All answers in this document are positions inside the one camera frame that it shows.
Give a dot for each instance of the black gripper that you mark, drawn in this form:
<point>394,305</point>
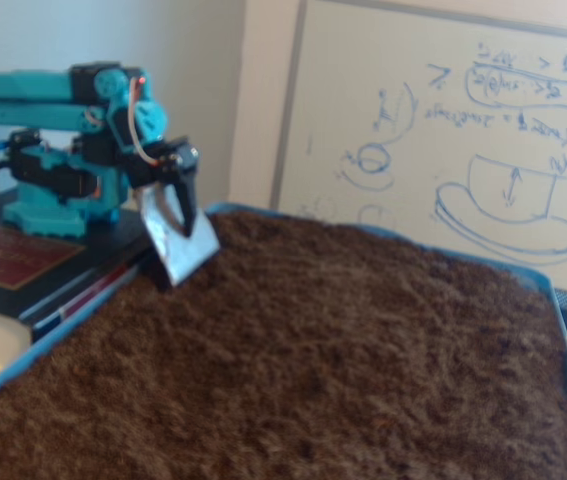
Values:
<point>172,161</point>

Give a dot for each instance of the brown soil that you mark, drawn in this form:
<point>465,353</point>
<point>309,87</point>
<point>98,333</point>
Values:
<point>313,350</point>

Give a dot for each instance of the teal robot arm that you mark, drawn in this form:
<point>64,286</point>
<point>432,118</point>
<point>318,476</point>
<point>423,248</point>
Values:
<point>38,95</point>

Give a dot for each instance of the black chemistry handbook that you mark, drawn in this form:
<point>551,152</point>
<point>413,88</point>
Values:
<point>8,260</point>

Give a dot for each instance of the whiteboard with blue drawings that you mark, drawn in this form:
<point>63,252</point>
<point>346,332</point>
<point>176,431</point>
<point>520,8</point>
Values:
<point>438,125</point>

